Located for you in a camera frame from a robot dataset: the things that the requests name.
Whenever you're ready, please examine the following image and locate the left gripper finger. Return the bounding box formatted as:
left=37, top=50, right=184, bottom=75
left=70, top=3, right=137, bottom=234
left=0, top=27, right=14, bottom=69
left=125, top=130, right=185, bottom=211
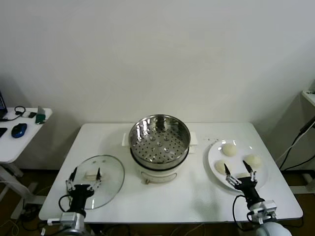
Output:
left=86, top=167, right=102, bottom=191
left=65, top=167, right=78, bottom=192

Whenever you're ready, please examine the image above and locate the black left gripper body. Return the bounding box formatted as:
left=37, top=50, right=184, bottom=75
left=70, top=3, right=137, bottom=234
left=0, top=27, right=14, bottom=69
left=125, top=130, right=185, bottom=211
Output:
left=69, top=184, right=96, bottom=212

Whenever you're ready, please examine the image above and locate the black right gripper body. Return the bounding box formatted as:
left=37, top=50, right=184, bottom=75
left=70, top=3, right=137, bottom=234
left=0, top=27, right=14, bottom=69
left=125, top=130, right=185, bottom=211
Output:
left=236, top=177, right=263, bottom=204

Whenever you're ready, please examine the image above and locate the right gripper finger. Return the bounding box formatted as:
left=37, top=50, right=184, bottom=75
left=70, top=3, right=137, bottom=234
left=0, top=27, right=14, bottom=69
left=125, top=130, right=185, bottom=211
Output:
left=242, top=160, right=258, bottom=183
left=223, top=163, right=243, bottom=191

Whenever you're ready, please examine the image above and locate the round glass pot lid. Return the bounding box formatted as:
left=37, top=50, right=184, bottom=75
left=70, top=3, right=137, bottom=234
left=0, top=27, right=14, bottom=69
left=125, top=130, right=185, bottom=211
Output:
left=65, top=154, right=126, bottom=210

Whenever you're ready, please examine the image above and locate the stainless steel steamer basket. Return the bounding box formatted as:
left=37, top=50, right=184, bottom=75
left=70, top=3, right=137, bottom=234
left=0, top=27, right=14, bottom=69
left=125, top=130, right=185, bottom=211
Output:
left=128, top=114, right=191, bottom=165

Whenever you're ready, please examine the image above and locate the large white plate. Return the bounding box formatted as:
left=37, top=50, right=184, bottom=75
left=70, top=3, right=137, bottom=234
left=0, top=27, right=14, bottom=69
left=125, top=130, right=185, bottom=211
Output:
left=207, top=139, right=269, bottom=193

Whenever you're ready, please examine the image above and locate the white electric cooker base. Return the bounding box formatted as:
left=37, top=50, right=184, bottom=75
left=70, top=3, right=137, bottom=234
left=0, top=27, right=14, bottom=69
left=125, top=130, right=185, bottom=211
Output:
left=122, top=131, right=199, bottom=185

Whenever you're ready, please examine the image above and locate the white side table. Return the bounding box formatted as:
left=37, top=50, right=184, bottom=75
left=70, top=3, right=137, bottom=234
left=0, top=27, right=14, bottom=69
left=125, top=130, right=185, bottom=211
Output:
left=0, top=107, right=53, bottom=219

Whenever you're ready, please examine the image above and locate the green standing gadget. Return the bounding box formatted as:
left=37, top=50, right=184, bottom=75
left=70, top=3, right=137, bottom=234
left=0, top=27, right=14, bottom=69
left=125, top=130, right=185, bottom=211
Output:
left=35, top=106, right=47, bottom=124

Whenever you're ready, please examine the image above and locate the blue black computer mouse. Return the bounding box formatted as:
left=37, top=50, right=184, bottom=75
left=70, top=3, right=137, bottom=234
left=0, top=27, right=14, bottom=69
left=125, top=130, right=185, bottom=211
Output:
left=11, top=123, right=28, bottom=138

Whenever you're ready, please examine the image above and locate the white shelf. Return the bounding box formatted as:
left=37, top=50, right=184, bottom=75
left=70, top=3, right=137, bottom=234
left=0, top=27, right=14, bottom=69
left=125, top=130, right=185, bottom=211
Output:
left=301, top=90, right=315, bottom=107

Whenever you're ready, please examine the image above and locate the laptop with blue screen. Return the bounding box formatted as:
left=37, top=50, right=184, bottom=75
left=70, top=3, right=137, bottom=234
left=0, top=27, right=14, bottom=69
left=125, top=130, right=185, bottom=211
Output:
left=0, top=90, right=8, bottom=118

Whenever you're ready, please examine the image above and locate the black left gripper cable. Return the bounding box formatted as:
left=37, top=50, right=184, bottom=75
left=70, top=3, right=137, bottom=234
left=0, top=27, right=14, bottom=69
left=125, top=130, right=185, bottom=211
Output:
left=58, top=194, right=73, bottom=213

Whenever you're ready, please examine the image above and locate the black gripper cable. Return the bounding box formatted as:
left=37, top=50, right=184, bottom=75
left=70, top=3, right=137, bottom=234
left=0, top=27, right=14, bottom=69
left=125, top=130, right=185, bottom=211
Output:
left=58, top=194, right=73, bottom=213
left=233, top=195, right=254, bottom=232

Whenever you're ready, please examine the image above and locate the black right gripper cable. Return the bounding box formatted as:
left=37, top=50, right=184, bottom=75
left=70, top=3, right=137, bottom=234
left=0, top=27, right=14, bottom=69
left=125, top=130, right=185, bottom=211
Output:
left=233, top=195, right=254, bottom=232

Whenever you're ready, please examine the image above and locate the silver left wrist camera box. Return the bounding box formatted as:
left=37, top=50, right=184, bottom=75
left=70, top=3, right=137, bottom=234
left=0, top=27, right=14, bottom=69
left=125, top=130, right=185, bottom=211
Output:
left=46, top=212, right=86, bottom=228

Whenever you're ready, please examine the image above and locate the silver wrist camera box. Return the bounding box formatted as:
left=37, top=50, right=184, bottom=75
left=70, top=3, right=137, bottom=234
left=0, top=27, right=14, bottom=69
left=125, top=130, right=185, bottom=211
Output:
left=46, top=212, right=86, bottom=228
left=247, top=200, right=278, bottom=224

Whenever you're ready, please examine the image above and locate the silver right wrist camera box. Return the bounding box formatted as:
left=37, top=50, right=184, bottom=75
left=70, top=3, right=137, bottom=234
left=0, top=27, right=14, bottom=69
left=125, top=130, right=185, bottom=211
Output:
left=247, top=200, right=278, bottom=224

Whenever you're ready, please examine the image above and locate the white cable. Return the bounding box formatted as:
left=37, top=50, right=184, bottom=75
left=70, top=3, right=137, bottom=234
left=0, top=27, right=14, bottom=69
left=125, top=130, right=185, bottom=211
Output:
left=275, top=134, right=302, bottom=163

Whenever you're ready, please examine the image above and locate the thin black cable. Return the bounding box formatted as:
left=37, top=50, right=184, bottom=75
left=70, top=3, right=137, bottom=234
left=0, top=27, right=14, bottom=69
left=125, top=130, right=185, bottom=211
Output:
left=279, top=154, right=315, bottom=172

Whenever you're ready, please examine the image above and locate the white table foot frame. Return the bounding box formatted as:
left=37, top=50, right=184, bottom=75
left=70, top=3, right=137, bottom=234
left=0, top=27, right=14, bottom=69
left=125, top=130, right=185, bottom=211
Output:
left=288, top=173, right=315, bottom=195

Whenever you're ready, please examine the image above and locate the black cable with plug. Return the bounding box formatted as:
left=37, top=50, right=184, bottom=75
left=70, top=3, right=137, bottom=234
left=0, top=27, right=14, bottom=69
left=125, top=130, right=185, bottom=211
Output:
left=280, top=115, right=315, bottom=169

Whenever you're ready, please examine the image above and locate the black looped cable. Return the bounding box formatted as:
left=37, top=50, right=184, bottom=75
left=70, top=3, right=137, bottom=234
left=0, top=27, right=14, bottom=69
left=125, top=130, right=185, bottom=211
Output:
left=0, top=106, right=27, bottom=121

